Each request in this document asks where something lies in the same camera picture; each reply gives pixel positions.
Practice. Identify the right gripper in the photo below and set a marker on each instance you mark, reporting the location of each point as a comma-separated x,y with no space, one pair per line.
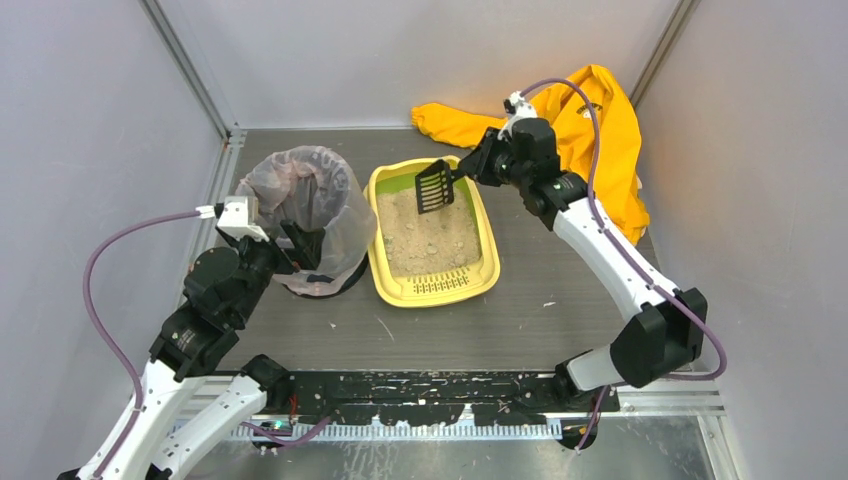
481,161

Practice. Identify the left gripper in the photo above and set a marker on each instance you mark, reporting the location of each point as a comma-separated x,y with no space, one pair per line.
289,245

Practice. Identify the black litter scoop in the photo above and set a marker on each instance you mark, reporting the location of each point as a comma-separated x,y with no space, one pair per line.
434,186

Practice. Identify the bin with pink bag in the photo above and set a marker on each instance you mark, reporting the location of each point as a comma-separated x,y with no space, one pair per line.
316,189

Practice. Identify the yellow green litter box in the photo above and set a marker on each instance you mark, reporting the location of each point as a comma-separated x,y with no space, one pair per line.
422,291

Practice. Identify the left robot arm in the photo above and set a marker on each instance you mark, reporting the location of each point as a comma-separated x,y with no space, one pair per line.
222,290

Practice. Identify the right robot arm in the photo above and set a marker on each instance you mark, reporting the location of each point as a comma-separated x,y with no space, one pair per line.
661,332

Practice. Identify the cat litter sand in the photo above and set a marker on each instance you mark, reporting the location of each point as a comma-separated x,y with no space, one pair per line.
430,243

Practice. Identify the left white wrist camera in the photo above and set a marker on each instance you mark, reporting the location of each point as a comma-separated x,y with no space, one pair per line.
235,217

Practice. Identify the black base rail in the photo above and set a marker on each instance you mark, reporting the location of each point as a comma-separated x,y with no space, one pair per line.
495,398

